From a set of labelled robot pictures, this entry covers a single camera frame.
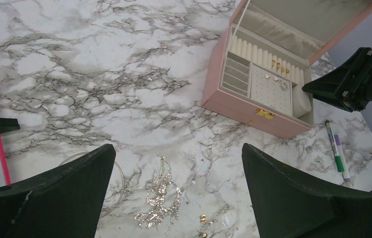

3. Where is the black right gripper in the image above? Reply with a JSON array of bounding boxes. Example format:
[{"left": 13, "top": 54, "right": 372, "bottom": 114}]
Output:
[{"left": 302, "top": 47, "right": 372, "bottom": 112}]

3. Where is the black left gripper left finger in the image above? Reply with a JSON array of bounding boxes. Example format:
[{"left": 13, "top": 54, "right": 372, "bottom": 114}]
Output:
[{"left": 0, "top": 144, "right": 116, "bottom": 238}]

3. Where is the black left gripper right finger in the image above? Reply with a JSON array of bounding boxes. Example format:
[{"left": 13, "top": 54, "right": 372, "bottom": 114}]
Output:
[{"left": 242, "top": 143, "right": 372, "bottom": 238}]

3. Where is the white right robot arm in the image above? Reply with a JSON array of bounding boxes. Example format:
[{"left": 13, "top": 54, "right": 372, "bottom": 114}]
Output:
[{"left": 302, "top": 47, "right": 372, "bottom": 112}]

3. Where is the pink jewelry box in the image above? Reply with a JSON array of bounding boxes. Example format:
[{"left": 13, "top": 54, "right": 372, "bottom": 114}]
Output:
[{"left": 201, "top": 0, "right": 372, "bottom": 139}]

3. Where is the white oval watch pillow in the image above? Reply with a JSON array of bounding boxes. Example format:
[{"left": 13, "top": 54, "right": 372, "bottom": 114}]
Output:
[{"left": 292, "top": 85, "right": 312, "bottom": 118}]

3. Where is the rhinestone earring in box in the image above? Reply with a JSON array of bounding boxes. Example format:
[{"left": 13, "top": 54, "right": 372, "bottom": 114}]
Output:
[{"left": 279, "top": 80, "right": 289, "bottom": 91}]

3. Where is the purple marker pen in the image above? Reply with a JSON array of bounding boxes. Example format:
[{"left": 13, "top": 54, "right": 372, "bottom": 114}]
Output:
[{"left": 334, "top": 134, "right": 351, "bottom": 182}]

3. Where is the green marker pen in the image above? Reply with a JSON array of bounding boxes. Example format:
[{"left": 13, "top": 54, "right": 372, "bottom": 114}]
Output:
[{"left": 325, "top": 120, "right": 344, "bottom": 173}]

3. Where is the black whiteboard clip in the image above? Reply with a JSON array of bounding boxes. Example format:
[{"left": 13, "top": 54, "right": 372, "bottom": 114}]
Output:
[{"left": 0, "top": 118, "right": 20, "bottom": 134}]

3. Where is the silver bangle bracelet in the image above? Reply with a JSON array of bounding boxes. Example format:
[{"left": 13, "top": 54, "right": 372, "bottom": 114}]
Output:
[{"left": 58, "top": 151, "right": 125, "bottom": 219}]

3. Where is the rhinestone necklace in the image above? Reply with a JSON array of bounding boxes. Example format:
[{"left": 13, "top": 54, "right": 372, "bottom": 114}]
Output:
[{"left": 134, "top": 152, "right": 184, "bottom": 230}]

